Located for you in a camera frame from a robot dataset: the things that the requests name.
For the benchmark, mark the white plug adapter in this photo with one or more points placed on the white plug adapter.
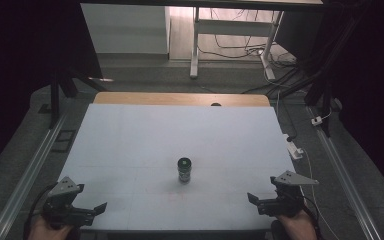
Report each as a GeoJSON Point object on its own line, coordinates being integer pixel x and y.
{"type": "Point", "coordinates": [316, 120]}

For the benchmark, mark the dark jar with green lid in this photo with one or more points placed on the dark jar with green lid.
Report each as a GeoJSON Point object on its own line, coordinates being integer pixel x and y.
{"type": "Point", "coordinates": [184, 170]}

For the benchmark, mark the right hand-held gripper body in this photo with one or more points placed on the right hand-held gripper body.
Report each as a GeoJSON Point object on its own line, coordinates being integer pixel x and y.
{"type": "Point", "coordinates": [285, 203]}

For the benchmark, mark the white power strip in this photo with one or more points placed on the white power strip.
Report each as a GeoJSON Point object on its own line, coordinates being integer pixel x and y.
{"type": "Point", "coordinates": [293, 148]}

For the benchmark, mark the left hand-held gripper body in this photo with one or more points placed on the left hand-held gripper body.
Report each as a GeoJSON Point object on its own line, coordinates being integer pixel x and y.
{"type": "Point", "coordinates": [67, 210]}

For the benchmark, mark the black metal stand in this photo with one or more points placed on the black metal stand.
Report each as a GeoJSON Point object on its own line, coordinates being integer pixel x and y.
{"type": "Point", "coordinates": [55, 100]}
{"type": "Point", "coordinates": [323, 86]}

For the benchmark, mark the person's right hand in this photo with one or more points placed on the person's right hand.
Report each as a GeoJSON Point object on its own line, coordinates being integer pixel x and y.
{"type": "Point", "coordinates": [298, 226]}

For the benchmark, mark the white table mat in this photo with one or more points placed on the white table mat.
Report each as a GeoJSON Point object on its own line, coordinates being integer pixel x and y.
{"type": "Point", "coordinates": [166, 140]}

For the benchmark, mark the black round table grommet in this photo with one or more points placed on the black round table grommet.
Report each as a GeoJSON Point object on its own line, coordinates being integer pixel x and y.
{"type": "Point", "coordinates": [216, 104]}

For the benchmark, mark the white cabinet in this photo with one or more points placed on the white cabinet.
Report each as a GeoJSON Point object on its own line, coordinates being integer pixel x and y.
{"type": "Point", "coordinates": [125, 28]}

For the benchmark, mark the wooden table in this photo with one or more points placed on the wooden table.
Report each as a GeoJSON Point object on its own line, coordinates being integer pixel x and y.
{"type": "Point", "coordinates": [180, 99]}

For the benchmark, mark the person's left hand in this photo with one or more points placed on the person's left hand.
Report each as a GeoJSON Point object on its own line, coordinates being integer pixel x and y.
{"type": "Point", "coordinates": [45, 231]}

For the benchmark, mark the aluminium rail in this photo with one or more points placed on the aluminium rail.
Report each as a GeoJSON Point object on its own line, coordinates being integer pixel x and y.
{"type": "Point", "coordinates": [26, 180]}
{"type": "Point", "coordinates": [343, 180]}

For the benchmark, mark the white desk frame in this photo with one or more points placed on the white desk frame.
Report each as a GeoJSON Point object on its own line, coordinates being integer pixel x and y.
{"type": "Point", "coordinates": [233, 28]}

